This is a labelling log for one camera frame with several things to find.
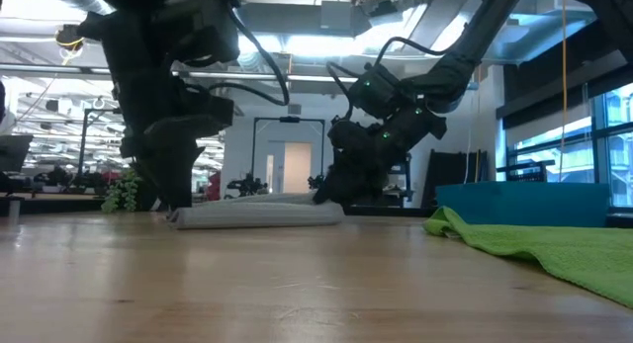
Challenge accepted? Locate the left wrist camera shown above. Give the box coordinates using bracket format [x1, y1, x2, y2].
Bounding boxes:
[197, 93, 236, 129]

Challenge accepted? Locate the black leaning panel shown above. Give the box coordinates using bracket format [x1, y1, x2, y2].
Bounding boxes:
[422, 148, 490, 209]

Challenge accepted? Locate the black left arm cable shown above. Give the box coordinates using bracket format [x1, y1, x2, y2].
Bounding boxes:
[207, 6, 292, 108]

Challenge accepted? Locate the beige door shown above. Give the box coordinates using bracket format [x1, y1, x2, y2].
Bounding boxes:
[283, 141, 313, 195]

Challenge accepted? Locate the black yellow cable reel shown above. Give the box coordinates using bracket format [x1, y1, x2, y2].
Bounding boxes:
[54, 24, 90, 52]

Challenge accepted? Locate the grey waffle microfiber towel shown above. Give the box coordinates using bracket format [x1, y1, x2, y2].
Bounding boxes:
[166, 192, 346, 230]

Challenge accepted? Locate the green microfiber towel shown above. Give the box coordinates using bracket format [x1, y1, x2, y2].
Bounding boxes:
[422, 206, 633, 309]

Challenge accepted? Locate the black metal rack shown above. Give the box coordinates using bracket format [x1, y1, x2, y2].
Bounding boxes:
[496, 159, 556, 183]

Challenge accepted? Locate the teal fabric basket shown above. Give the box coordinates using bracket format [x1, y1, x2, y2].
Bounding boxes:
[435, 181, 611, 229]

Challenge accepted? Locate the red chair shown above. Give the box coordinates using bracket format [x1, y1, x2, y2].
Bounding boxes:
[206, 171, 223, 202]

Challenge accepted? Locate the white hanging cable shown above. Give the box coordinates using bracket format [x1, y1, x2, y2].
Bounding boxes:
[463, 93, 477, 185]

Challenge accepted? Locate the green artificial potted plant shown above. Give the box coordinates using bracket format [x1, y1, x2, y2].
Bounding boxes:
[101, 168, 149, 214]

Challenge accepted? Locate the black aluminium table frame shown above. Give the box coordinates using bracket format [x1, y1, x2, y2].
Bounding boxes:
[19, 198, 436, 218]

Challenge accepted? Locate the black monitor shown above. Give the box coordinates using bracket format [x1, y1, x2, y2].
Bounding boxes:
[0, 133, 35, 174]

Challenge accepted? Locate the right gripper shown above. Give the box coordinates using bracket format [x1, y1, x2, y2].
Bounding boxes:
[312, 103, 448, 206]

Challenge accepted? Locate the black cabinet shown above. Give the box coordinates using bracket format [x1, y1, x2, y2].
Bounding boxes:
[390, 154, 414, 209]

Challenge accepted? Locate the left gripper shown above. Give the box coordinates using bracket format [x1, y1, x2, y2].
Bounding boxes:
[116, 75, 219, 211]

